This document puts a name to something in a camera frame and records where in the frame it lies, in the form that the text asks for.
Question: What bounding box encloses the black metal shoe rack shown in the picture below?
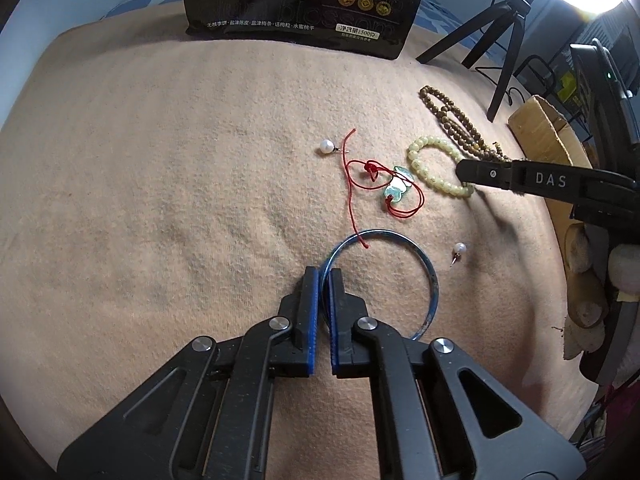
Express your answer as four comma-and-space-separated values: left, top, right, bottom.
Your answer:
517, 52, 576, 126

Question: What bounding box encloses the person's right hand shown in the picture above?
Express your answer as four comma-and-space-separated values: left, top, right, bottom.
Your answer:
562, 222, 640, 361

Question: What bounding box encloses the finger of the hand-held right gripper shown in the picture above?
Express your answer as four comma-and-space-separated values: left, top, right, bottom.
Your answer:
456, 157, 583, 202

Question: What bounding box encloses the pale yellow bead bracelet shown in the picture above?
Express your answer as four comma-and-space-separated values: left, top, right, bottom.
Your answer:
406, 135, 476, 198

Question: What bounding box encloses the black cable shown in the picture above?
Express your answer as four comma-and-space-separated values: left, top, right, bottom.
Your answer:
475, 65, 526, 106

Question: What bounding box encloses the black snack bag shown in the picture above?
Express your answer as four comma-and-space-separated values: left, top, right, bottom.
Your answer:
184, 0, 433, 61

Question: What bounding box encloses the red cord jade pendant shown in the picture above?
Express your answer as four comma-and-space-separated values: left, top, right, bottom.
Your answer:
341, 128, 425, 250

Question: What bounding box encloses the blue metal bangle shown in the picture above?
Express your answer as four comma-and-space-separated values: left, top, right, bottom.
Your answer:
320, 229, 439, 343

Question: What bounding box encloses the brown wooden bead necklace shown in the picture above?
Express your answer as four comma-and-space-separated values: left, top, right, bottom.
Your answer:
419, 85, 513, 163

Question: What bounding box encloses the cardboard box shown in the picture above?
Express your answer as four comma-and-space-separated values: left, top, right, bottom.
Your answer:
507, 95, 606, 226

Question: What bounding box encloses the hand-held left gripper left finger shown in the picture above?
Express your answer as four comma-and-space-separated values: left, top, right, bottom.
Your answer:
57, 266, 321, 480

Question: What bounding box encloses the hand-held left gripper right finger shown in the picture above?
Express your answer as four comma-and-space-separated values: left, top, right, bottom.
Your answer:
327, 268, 586, 480

